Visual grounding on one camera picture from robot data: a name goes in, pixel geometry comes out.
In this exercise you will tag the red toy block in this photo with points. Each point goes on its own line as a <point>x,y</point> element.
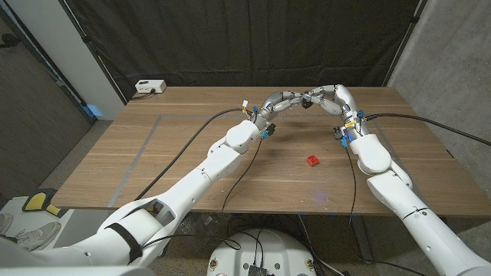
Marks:
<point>312,160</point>

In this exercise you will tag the yellow and black tool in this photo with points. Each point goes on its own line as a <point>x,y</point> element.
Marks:
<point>36,201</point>

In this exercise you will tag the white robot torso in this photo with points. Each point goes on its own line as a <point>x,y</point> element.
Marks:
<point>272,249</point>

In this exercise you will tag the white power box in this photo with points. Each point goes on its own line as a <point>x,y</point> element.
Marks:
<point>149,86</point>

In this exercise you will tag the grey tape outline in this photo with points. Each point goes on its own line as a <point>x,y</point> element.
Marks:
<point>134,161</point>

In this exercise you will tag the clear plastic bag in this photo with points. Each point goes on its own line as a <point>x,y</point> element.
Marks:
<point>207,226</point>

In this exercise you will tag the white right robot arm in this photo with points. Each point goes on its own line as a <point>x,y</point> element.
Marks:
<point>406,207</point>

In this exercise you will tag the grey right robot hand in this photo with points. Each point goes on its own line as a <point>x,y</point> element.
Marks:
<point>339,101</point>

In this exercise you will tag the grey table leg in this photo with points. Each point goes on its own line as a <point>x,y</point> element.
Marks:
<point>360,237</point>

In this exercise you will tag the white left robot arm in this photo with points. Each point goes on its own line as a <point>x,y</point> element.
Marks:
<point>184,191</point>

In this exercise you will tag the black curtain backdrop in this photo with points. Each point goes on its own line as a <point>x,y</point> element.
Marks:
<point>249,38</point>

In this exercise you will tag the white sneaker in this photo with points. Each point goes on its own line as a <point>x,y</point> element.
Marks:
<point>38,234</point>
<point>4,222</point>

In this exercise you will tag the blue tape piece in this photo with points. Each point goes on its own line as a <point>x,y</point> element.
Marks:
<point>94,110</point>

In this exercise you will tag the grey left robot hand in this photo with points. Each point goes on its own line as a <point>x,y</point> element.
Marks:
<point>276,103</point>

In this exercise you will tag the black backdrop stand pole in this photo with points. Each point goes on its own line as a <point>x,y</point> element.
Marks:
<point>403,42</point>
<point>96,57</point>

